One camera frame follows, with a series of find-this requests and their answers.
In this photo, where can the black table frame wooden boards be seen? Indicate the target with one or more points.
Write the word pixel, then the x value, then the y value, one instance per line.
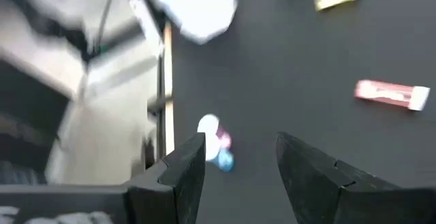
pixel 160 115

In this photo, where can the white hexagonal plant pot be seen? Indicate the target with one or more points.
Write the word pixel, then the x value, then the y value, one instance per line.
pixel 197 9

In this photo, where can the pink medicine bottle white cap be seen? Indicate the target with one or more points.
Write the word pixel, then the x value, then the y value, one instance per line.
pixel 225 139

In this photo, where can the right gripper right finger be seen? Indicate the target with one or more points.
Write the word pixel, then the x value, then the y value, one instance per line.
pixel 306 176

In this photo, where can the blue medicine bottle white cap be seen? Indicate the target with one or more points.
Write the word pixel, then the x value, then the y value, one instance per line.
pixel 225 161

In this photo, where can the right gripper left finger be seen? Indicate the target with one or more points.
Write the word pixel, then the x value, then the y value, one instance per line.
pixel 180 183

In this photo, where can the red medicine bottle white cap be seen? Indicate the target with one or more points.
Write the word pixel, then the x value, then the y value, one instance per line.
pixel 391 94

